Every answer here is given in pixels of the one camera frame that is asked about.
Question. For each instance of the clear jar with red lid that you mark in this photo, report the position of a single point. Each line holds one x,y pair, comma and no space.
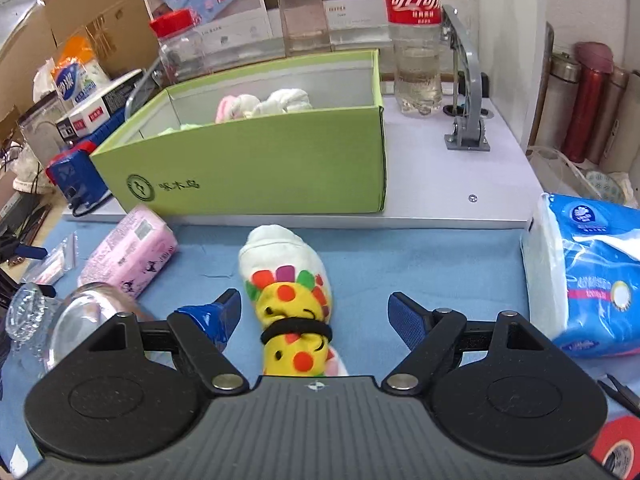
185,55

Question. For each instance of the pink tissue packet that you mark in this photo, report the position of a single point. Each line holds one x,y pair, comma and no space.
130,250

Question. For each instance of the silver thermos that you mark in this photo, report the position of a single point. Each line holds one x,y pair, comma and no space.
555,105

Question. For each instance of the blue tissue pack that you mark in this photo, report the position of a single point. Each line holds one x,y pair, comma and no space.
590,280

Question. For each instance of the red tape roll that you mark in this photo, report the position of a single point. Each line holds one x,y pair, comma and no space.
620,450

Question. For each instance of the small clear plastic bag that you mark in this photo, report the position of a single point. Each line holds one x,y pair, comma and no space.
55,260

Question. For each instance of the clear plastic container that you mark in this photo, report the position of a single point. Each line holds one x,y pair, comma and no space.
42,125

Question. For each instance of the blue and white bag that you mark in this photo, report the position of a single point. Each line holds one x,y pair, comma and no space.
70,80

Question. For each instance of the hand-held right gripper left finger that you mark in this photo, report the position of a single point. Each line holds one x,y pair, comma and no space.
200,317

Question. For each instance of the white sock with yellow print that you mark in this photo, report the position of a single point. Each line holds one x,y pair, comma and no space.
285,300

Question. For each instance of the green cardboard box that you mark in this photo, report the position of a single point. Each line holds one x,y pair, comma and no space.
250,160

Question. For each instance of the brown cardboard box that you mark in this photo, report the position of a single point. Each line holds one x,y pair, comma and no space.
100,10

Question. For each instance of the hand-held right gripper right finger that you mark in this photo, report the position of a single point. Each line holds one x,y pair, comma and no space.
407,320

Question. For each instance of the clear bottle with red label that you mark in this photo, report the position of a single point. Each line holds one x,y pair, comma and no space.
412,10

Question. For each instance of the pink and white sock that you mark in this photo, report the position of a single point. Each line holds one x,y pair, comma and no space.
230,107

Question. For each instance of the beige thermos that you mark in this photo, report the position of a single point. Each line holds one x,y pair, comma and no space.
607,120
627,130

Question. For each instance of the white box with red labels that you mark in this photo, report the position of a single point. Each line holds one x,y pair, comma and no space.
95,110

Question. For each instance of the black tweezers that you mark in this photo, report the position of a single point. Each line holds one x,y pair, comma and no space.
622,392

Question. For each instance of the cut crystal glass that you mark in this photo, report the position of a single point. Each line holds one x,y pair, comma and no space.
27,310

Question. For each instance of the clear glass jar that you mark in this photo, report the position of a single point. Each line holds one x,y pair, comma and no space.
85,315

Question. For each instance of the white patterned bowl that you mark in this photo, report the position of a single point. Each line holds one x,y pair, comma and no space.
607,185

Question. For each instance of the blue plastic tool case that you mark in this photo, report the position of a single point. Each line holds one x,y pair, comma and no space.
70,175

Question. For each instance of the blue printed blanket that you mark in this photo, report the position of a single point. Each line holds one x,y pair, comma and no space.
425,260

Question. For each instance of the red thermos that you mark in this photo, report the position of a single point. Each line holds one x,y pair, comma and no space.
585,105

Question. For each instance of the clear jar with pink lid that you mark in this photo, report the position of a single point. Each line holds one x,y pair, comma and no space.
302,20

